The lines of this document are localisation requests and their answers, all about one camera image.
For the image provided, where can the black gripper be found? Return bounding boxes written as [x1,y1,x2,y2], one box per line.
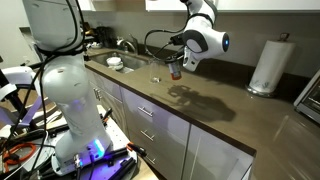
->
[165,46,186,69]

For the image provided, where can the orange-capped drink bottle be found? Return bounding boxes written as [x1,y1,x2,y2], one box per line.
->
[168,61,183,81]

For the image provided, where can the tall clear drinking glass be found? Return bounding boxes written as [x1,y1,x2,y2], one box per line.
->
[148,59,162,84]

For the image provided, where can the stainless steel sink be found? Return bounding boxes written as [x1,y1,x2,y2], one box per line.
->
[89,51,151,75]

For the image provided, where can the chrome faucet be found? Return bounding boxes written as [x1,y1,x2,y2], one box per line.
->
[116,33,139,54]

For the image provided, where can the white bowl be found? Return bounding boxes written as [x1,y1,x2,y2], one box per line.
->
[106,56,125,71]

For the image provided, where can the grey lower cabinet run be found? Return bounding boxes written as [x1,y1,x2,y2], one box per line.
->
[87,69,256,180]

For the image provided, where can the black coffee machine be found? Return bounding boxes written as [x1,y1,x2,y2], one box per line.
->
[95,25,114,48]

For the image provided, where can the black red hand tool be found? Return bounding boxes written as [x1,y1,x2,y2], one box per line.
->
[101,107,114,128]

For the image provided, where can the metal paper towel holder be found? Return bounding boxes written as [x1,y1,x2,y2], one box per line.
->
[245,32,292,99]

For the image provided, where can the white perforated robot table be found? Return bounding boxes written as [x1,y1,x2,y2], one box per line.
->
[49,104,159,180]

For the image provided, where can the orange black screwdriver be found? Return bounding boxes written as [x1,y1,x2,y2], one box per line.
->
[126,141,148,158]

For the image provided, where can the white paper towel roll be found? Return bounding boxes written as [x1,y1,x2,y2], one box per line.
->
[249,39,296,94]

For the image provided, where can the white upper cabinets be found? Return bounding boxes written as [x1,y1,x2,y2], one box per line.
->
[78,0,320,14]

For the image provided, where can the black aluminium bar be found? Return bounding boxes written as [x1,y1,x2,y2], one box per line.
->
[94,148,129,164]
[108,157,138,180]

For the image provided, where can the silver toaster oven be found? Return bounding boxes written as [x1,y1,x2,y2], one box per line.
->
[293,68,320,125]

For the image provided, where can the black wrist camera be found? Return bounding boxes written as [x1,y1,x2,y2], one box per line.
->
[170,33,185,46]

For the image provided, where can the silver drawer handle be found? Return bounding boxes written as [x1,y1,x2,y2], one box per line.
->
[139,129,156,142]
[137,106,155,118]
[145,154,157,166]

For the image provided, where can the silver vertical cabinet handle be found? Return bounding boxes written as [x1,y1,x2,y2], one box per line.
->
[93,87,103,101]

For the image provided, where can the white curved frame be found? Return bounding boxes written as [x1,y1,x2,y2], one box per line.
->
[0,65,46,129]

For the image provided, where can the orange cable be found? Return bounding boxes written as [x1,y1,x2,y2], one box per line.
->
[2,142,37,166]

